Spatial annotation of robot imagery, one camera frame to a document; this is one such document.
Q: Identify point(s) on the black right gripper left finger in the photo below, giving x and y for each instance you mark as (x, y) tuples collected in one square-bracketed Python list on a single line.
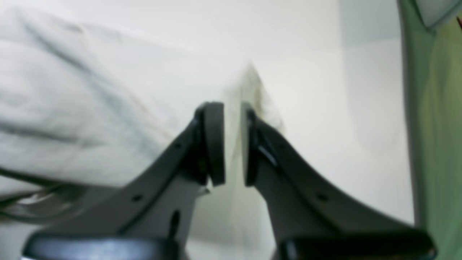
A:
[(149, 219)]

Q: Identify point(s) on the beige t-shirt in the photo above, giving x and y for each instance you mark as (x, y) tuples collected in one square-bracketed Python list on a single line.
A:
[(84, 106)]

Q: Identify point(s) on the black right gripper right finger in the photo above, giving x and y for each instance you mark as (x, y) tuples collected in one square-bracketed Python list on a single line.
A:
[(311, 218)]

